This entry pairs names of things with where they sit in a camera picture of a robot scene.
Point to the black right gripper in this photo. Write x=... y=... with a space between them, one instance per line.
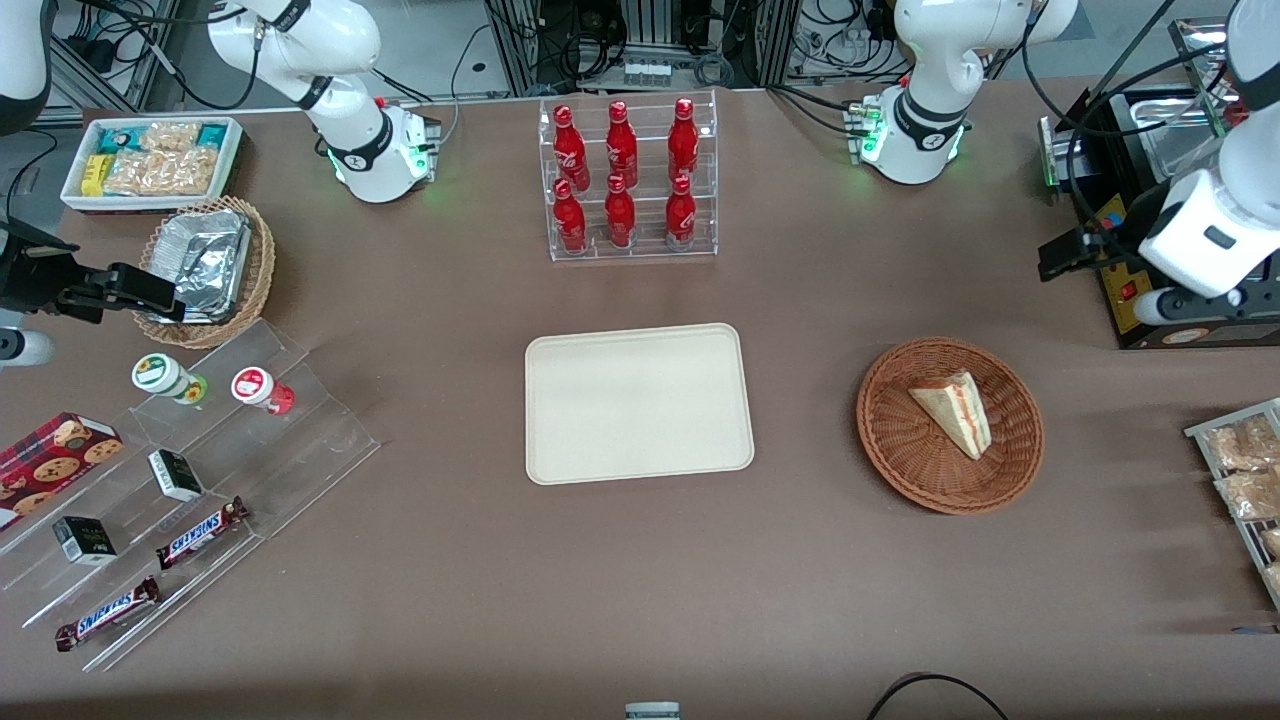
x=32 y=279

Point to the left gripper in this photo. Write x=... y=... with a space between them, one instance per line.
x=1108 y=243

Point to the triangular sandwich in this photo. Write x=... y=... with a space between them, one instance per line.
x=955 y=410

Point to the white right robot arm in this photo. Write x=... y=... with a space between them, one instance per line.
x=365 y=150

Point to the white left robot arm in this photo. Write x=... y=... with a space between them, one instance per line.
x=925 y=120

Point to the light brown wicker basket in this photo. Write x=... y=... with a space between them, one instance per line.
x=262 y=265

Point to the round brown wicker basket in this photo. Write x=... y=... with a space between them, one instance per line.
x=900 y=440

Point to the beige rectangular tray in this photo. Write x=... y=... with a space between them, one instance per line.
x=640 y=405

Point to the green label yogurt cup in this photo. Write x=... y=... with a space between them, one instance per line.
x=158 y=374

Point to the silver foil containers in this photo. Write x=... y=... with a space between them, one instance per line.
x=205 y=260

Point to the yellow snack pack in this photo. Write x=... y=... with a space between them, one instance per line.
x=95 y=175

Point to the large clear cracker bag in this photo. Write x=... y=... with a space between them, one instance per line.
x=165 y=172

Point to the teal snack pack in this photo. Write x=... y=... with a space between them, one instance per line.
x=120 y=140
x=212 y=135

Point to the red label yogurt cup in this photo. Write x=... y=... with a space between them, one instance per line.
x=255 y=385

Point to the small clear cracker bag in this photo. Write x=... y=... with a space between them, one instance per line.
x=172 y=136

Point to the white rectangular snack bin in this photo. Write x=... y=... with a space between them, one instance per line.
x=232 y=165

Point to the red plaid cookie box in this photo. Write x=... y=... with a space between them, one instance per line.
x=50 y=465

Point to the small black carton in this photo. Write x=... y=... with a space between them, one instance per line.
x=175 y=475
x=85 y=540

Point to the clear acrylic stepped shelf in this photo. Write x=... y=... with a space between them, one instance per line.
x=290 y=470

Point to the clear bag of pastries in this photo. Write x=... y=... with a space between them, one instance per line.
x=1250 y=495
x=1240 y=445

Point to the snickers chocolate bar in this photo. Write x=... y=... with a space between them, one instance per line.
x=105 y=613
x=200 y=533

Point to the red cola bottle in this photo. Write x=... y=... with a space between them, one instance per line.
x=621 y=145
x=570 y=222
x=620 y=218
x=680 y=215
x=569 y=145
x=683 y=140

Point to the clear acrylic bottle rack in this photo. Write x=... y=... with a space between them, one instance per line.
x=645 y=250

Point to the small grey box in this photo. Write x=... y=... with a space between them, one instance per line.
x=652 y=711

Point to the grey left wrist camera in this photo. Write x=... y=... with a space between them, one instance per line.
x=1200 y=308

